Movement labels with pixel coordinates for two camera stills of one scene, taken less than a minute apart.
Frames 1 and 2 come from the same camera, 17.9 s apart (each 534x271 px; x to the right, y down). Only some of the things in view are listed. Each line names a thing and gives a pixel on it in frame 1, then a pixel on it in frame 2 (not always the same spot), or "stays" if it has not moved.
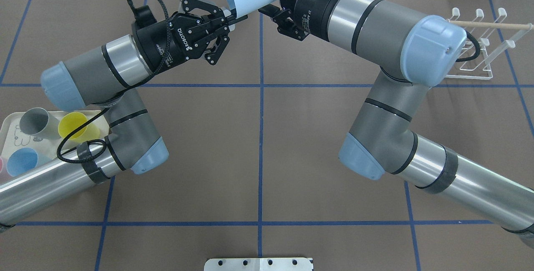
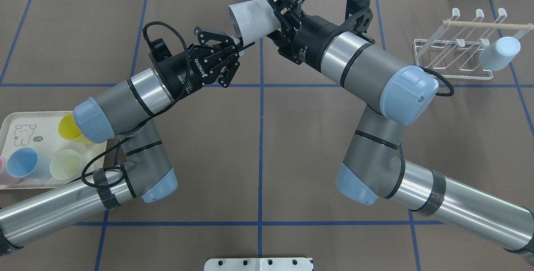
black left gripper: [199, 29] to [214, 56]
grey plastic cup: [37, 121] to [253, 19]
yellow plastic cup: [71, 121] stays
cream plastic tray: [34, 138] stays
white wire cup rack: [485, 40] stays
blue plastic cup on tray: [22, 160] stays
